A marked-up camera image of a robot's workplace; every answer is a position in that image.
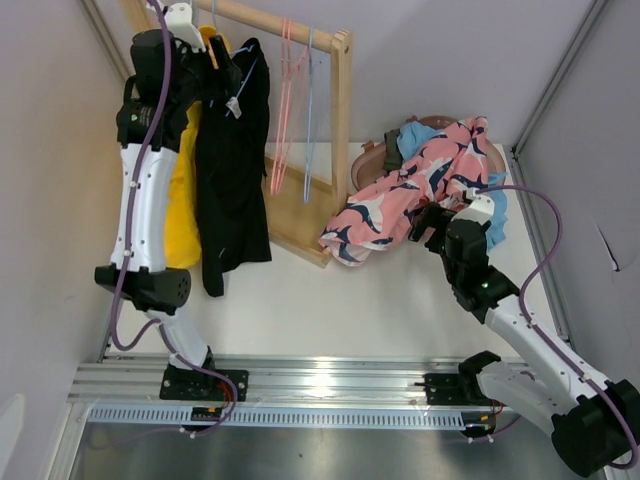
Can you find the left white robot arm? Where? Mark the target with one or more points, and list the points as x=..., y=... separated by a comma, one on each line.
x=170, y=76

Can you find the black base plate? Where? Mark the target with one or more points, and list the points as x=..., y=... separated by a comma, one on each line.
x=448, y=389
x=190, y=385

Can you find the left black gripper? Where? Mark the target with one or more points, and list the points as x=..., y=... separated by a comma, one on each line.
x=223, y=82

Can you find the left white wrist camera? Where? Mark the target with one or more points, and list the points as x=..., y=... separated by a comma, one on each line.
x=179, y=20

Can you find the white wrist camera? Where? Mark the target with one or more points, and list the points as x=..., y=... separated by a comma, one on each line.
x=179, y=20
x=479, y=207

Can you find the slotted cable duct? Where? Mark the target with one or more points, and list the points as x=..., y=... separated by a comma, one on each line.
x=412, y=419

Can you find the aluminium mounting rail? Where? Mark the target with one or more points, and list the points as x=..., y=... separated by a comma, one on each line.
x=298, y=382

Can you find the light blue shorts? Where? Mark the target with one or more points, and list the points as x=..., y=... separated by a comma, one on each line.
x=415, y=132

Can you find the pink translucent plastic basin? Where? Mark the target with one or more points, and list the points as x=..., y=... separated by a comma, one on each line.
x=368, y=166

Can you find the olive green shorts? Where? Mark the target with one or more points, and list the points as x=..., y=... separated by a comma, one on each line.
x=393, y=158

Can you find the yellow shorts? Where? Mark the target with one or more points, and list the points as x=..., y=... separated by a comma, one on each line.
x=181, y=236

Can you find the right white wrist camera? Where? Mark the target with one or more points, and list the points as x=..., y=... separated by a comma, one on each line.
x=479, y=207

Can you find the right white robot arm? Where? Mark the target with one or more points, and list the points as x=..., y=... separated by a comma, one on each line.
x=592, y=421

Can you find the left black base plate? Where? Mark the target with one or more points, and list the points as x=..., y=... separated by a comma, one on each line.
x=190, y=385

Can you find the pink patterned shorts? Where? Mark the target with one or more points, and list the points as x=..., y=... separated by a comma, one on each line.
x=379, y=217

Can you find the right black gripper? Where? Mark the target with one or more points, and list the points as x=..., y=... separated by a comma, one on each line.
x=437, y=218

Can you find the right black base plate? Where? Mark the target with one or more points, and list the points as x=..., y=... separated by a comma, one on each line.
x=448, y=389

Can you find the black shorts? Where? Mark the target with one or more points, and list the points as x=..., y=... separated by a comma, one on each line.
x=230, y=167

